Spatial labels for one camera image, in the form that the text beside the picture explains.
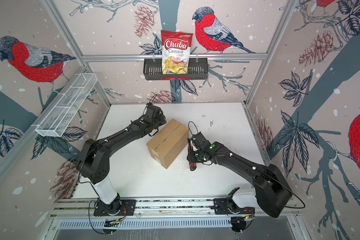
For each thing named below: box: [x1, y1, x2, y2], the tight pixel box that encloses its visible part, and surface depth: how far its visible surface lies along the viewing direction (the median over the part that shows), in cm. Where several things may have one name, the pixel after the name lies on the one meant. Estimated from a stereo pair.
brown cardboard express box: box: [146, 118, 189, 169], surface depth 83 cm
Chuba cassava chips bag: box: [161, 30, 193, 75], surface depth 86 cm
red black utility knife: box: [186, 138, 200, 171], surface depth 79 cm
